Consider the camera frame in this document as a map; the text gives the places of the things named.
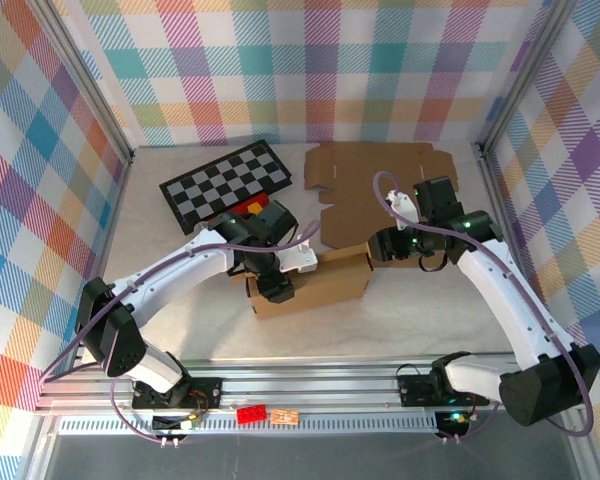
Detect aluminium corner post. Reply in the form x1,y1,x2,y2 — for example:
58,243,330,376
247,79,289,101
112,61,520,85
474,0,581,159
27,0,136,164

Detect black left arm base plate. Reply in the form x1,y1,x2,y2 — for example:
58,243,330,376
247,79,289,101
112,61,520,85
131,377,224,411

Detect aluminium rail frame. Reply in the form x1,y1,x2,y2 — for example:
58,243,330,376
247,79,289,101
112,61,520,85
34,352,589,415

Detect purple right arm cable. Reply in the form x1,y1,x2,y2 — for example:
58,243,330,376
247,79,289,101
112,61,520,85
373,170,595,444

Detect black connector board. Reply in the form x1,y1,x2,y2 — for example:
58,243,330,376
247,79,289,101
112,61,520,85
152,410,204,434
435,409,471,435

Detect small red toy brick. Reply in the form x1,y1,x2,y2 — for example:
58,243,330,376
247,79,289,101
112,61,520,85
236,403,268,426

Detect slotted grey cable duct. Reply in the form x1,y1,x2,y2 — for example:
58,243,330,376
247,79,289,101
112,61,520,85
57,415,441,435

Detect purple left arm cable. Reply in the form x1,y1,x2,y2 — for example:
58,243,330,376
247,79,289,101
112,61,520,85
39,218,322,444

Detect long red toy brick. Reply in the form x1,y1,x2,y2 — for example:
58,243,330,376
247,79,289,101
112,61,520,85
228,193,271,217

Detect black and grey checkerboard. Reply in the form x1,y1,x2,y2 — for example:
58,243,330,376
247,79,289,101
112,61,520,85
158,140,293,235

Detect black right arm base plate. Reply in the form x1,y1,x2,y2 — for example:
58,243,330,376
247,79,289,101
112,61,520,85
397,372,491,407

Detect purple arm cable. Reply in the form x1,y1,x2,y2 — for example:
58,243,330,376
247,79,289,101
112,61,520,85
373,170,595,444
39,218,322,444

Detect aluminium side rail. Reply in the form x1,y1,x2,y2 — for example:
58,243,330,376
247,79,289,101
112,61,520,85
472,142,561,369
72,157,134,364

